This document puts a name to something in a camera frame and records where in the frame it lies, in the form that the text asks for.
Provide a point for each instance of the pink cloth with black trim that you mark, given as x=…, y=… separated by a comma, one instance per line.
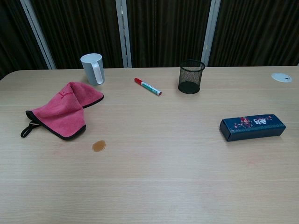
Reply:
x=63, y=112

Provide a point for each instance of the red capped marker pen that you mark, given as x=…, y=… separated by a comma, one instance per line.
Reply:
x=148, y=87

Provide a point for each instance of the black mesh pen holder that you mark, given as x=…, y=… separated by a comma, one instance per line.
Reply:
x=191, y=78

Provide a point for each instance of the brown liquid spill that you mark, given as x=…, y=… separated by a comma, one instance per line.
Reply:
x=99, y=145

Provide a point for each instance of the dark blue printed box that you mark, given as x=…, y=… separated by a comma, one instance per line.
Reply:
x=252, y=127

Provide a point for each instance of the grey metal partition post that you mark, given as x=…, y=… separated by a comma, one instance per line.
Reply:
x=123, y=32
x=211, y=30
x=38, y=32

